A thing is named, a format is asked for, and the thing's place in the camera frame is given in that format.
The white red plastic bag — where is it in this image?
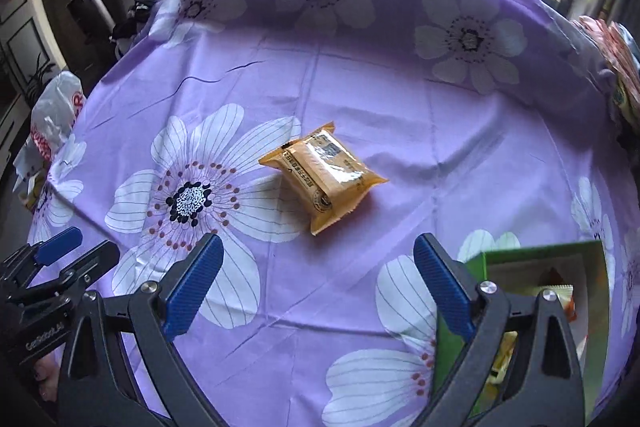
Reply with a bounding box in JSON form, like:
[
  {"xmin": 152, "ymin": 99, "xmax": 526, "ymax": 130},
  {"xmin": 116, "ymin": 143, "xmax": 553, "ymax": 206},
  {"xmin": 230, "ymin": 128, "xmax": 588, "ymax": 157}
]
[{"xmin": 13, "ymin": 70, "xmax": 86, "ymax": 212}]

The orange-yellow snack packet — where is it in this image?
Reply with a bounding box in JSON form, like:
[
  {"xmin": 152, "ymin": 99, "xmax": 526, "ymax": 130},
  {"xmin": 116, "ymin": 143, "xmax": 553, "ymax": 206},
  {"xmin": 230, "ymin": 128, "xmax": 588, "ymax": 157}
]
[{"xmin": 258, "ymin": 122, "xmax": 387, "ymax": 235}]

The stick vacuum cleaner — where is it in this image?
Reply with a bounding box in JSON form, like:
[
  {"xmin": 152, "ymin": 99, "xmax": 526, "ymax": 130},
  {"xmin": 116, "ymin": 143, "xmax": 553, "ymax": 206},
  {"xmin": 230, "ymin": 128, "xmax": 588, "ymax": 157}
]
[{"xmin": 67, "ymin": 0, "xmax": 115, "ymax": 41}]

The pale yellow green snack packet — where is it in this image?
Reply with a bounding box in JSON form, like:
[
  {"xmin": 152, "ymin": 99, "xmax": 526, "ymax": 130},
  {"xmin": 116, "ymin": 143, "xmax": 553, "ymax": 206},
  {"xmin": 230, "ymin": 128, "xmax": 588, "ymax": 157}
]
[{"xmin": 487, "ymin": 284, "xmax": 577, "ymax": 387}]

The pile of folded cloths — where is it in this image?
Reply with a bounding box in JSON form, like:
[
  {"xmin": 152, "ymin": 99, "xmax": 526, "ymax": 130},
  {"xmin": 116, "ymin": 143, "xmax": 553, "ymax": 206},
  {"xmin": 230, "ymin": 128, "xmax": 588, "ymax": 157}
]
[{"xmin": 573, "ymin": 15, "xmax": 639, "ymax": 134}]

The orange snack packet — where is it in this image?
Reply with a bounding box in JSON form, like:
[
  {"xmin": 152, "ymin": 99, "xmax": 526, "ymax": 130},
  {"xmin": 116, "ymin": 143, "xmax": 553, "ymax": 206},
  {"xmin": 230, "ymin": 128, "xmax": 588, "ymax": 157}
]
[{"xmin": 537, "ymin": 267, "xmax": 566, "ymax": 287}]

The green cardboard box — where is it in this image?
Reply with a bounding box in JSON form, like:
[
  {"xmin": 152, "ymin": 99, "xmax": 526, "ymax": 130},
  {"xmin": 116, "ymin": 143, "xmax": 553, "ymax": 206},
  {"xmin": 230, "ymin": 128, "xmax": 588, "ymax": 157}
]
[{"xmin": 456, "ymin": 231, "xmax": 610, "ymax": 419}]

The purple floral tablecloth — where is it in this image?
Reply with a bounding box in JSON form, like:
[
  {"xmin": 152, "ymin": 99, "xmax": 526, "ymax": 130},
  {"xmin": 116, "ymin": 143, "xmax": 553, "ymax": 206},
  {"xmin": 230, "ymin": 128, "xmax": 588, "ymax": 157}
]
[{"xmin": 29, "ymin": 0, "xmax": 639, "ymax": 426}]

